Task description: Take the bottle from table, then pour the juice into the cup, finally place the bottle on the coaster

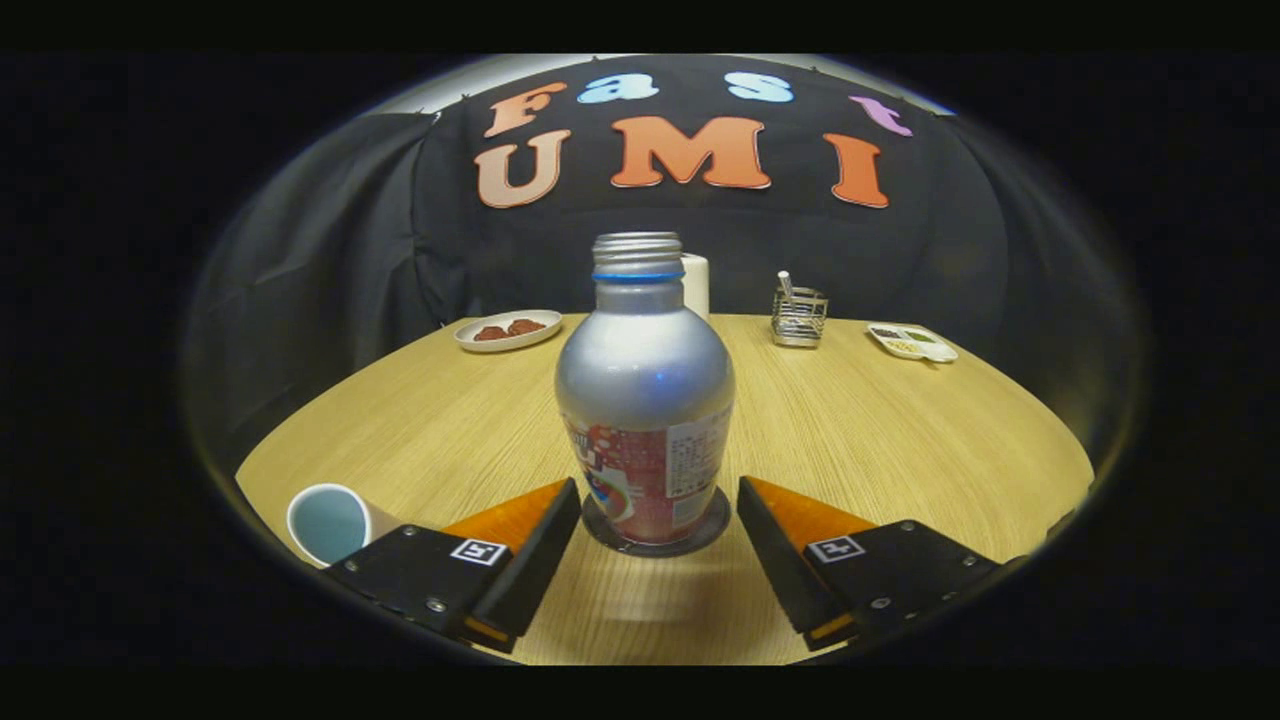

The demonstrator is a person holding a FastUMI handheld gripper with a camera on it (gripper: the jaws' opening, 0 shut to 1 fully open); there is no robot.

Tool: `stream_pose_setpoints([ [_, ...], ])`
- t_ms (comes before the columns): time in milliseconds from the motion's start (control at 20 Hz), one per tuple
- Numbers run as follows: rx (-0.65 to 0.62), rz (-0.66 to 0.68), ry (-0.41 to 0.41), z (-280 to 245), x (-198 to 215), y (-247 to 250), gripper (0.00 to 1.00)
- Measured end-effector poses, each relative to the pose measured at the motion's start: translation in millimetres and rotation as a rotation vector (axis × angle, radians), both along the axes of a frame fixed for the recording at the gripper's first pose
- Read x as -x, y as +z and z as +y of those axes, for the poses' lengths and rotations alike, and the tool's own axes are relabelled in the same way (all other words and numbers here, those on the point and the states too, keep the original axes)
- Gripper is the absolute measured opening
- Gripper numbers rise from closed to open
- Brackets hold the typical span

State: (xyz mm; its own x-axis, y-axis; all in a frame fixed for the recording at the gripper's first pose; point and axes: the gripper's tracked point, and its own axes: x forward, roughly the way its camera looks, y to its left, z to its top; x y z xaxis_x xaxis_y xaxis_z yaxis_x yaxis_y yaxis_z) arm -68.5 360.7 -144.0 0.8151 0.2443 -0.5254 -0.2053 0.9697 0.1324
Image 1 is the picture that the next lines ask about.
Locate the white oval plate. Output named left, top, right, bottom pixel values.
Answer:
left=454, top=309, right=564, bottom=353

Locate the silver juice bottle red label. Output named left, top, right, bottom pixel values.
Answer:
left=554, top=232, right=737, bottom=546

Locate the white toaster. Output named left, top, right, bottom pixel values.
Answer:
left=681, top=253, right=711, bottom=323

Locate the wooden table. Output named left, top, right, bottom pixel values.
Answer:
left=235, top=313, right=1096, bottom=666

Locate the white cup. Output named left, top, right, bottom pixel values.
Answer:
left=286, top=483, right=401, bottom=568

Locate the dark brown round coaster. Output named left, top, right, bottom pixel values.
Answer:
left=581, top=487, right=732, bottom=558

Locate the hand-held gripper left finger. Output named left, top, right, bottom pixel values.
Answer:
left=320, top=477, right=583, bottom=654

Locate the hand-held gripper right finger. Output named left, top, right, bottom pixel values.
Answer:
left=737, top=476, right=1001, bottom=651

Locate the white divided dish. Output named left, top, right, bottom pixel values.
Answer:
left=866, top=323, right=959, bottom=364

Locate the wire mesh basket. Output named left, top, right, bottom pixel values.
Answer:
left=771, top=287, right=830, bottom=349

